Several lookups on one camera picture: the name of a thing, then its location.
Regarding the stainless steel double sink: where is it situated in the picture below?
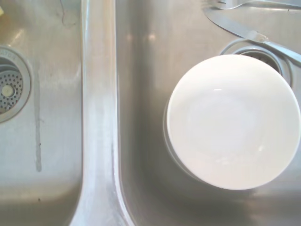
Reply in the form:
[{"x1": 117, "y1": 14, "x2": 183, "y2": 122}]
[{"x1": 0, "y1": 0, "x2": 301, "y2": 226}]

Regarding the white ceramic bowl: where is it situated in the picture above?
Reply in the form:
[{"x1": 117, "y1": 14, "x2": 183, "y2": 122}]
[{"x1": 166, "y1": 54, "x2": 297, "y2": 190}]

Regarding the silver table knife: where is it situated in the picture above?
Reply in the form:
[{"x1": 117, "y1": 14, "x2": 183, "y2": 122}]
[{"x1": 204, "y1": 7, "x2": 301, "y2": 63}]

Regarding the metal sink drain opening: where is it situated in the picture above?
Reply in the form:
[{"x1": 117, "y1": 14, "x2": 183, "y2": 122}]
[{"x1": 221, "y1": 37, "x2": 294, "y2": 95}]

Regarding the silver fork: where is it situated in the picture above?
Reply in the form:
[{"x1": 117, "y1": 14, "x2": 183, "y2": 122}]
[{"x1": 206, "y1": 0, "x2": 301, "y2": 10}]

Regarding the perforated metal drain strainer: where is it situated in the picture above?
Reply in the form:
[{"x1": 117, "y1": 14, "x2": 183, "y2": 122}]
[{"x1": 0, "y1": 46, "x2": 32, "y2": 123}]

